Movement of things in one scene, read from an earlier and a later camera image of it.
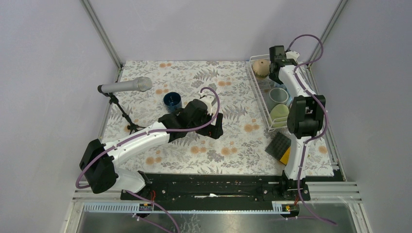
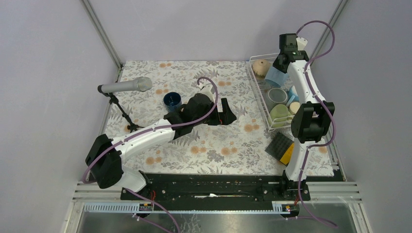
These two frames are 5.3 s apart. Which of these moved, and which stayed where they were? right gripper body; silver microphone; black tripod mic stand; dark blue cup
Moved: right gripper body
Stayed: dark blue cup; black tripod mic stand; silver microphone
